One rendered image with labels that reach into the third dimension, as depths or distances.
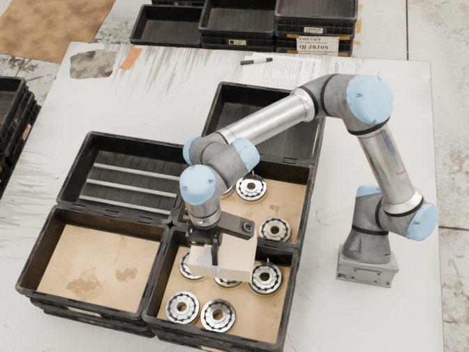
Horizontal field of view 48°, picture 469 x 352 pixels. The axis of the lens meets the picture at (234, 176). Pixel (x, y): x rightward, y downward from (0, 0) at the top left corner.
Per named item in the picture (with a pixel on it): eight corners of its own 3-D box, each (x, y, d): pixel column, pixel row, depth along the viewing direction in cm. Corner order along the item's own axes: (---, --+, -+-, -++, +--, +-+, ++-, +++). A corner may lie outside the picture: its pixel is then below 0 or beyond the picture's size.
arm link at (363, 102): (406, 211, 164) (343, 63, 138) (448, 225, 152) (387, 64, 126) (382, 238, 161) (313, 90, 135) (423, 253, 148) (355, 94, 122)
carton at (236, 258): (257, 241, 145) (255, 228, 138) (250, 282, 139) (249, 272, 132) (200, 235, 147) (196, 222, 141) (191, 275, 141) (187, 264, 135)
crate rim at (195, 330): (299, 252, 157) (299, 248, 155) (280, 353, 142) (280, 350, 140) (172, 228, 165) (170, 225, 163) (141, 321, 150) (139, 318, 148)
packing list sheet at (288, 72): (321, 56, 226) (322, 56, 226) (317, 98, 214) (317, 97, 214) (246, 52, 231) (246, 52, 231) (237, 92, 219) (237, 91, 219)
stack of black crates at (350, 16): (350, 44, 305) (359, -22, 267) (347, 83, 289) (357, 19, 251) (281, 40, 311) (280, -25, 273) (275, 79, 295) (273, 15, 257)
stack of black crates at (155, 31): (214, 37, 317) (209, 6, 297) (205, 74, 301) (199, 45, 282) (150, 33, 323) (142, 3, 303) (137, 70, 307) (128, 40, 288)
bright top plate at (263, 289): (284, 265, 161) (284, 264, 160) (278, 297, 156) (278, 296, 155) (251, 259, 162) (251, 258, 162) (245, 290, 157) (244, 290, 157)
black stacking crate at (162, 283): (297, 265, 165) (298, 250, 156) (279, 360, 150) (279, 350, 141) (177, 242, 173) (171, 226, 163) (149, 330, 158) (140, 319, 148)
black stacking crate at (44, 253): (176, 242, 173) (170, 225, 163) (148, 330, 158) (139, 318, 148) (66, 221, 180) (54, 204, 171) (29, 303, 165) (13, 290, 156)
